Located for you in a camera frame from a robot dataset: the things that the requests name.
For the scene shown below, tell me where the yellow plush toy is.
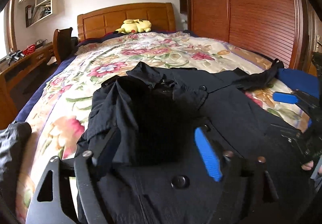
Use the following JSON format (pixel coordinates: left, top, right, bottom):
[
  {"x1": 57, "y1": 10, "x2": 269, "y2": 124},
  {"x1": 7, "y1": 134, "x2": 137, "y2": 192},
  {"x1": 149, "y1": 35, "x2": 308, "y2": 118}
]
[{"x1": 115, "y1": 19, "x2": 152, "y2": 34}]

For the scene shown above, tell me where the black device on desk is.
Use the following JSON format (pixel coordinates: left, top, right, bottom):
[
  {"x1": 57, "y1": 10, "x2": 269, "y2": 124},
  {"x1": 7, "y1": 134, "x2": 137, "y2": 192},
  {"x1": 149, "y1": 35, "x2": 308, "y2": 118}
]
[{"x1": 7, "y1": 49, "x2": 25, "y2": 66}]

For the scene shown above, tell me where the dark navy button coat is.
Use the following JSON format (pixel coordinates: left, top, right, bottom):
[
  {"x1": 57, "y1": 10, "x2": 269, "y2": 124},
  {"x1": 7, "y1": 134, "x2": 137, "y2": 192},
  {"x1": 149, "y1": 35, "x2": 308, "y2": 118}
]
[{"x1": 75, "y1": 59, "x2": 320, "y2": 224}]

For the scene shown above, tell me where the grey black folded jacket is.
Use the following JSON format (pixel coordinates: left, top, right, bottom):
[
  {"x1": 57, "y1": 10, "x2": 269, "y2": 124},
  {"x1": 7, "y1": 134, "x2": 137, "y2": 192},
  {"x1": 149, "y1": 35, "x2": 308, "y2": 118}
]
[{"x1": 1, "y1": 121, "x2": 32, "y2": 209}]

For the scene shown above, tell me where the navy blue bed sheet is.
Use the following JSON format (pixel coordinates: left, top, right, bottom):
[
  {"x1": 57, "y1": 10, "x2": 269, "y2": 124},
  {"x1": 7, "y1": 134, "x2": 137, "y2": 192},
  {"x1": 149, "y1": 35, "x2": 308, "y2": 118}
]
[{"x1": 15, "y1": 55, "x2": 76, "y2": 122}]

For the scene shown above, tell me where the person's right hand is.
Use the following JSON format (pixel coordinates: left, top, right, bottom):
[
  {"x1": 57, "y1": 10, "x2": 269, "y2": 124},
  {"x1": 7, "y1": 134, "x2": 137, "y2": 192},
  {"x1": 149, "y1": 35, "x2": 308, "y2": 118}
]
[{"x1": 301, "y1": 161, "x2": 322, "y2": 174}]

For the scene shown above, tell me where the wooden louvered wardrobe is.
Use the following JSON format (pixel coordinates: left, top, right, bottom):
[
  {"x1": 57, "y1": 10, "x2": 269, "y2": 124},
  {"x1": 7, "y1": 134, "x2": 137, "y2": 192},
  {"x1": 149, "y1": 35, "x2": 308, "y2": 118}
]
[{"x1": 180, "y1": 0, "x2": 314, "y2": 71}]

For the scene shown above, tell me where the red item on desk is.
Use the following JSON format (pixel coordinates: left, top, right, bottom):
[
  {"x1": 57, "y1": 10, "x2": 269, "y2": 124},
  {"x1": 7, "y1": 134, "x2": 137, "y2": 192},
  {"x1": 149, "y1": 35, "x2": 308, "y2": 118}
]
[{"x1": 22, "y1": 44, "x2": 35, "y2": 55}]

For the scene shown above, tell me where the wooden desk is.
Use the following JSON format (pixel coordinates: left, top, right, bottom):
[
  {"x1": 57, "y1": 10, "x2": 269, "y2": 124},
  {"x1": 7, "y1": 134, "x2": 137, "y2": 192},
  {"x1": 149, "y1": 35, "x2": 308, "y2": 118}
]
[{"x1": 1, "y1": 42, "x2": 54, "y2": 129}]

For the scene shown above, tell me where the floral bed blanket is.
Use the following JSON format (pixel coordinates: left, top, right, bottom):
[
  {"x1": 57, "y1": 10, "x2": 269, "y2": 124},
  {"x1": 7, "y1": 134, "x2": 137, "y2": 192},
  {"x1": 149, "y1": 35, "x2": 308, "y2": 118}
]
[{"x1": 15, "y1": 31, "x2": 311, "y2": 222}]

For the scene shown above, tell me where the wooden chair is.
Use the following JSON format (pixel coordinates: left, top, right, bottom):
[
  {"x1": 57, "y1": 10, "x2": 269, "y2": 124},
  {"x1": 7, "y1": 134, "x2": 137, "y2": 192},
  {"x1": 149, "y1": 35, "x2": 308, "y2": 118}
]
[{"x1": 52, "y1": 27, "x2": 73, "y2": 65}]

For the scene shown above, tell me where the wooden bed headboard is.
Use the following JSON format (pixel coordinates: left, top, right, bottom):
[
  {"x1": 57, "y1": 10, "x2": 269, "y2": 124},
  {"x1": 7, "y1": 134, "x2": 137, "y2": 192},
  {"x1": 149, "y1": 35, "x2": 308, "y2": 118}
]
[{"x1": 77, "y1": 2, "x2": 176, "y2": 41}]

